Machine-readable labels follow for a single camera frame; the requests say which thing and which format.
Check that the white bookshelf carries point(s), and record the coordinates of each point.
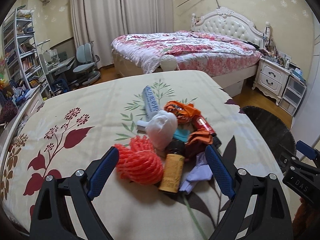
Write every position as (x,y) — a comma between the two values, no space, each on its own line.
(22,60)

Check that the beige curtains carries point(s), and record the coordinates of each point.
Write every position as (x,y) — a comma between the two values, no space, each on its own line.
(101,21)

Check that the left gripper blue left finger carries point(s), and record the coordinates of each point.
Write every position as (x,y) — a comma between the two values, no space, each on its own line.
(99,171)

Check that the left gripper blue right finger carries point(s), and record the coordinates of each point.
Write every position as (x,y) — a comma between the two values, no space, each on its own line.
(219,171)

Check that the orange wrapper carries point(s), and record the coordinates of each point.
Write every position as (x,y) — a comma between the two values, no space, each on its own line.
(197,143)
(183,112)

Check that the white box under bed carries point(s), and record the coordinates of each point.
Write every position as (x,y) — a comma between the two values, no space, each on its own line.
(234,89)

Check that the white tufted headboard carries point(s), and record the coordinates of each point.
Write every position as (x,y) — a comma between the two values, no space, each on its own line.
(226,22)

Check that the bed with floral quilt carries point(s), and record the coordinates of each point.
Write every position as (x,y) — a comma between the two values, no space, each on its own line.
(226,60)

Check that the milk powder sachet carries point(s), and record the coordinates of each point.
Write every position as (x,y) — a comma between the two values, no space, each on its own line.
(150,103)

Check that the lavender paper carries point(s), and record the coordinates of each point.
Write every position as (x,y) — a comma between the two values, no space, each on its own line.
(200,172)

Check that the floral pattern tablecloth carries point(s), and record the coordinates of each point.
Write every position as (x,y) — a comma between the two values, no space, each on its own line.
(68,132)

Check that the white plastic bag ball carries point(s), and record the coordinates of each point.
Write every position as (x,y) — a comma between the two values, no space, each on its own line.
(163,115)

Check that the red foam fruit net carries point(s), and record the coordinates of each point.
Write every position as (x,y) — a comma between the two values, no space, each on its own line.
(138,162)

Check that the white bedside nightstand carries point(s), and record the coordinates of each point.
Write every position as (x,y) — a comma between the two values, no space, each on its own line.
(271,79)

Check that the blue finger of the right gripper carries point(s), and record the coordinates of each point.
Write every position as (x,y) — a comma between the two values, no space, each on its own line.
(306,150)

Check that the light blue desk chair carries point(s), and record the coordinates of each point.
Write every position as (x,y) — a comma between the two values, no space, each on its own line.
(87,71)

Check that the red cylindrical bottle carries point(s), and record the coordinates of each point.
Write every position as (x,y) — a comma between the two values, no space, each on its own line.
(200,122)

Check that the black trash bin with liner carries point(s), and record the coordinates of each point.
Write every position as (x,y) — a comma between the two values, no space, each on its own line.
(275,133)

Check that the study desk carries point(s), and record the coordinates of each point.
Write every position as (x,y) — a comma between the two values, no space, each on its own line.
(54,71)

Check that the plastic drawer storage unit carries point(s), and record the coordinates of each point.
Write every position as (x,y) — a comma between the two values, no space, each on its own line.
(293,95)

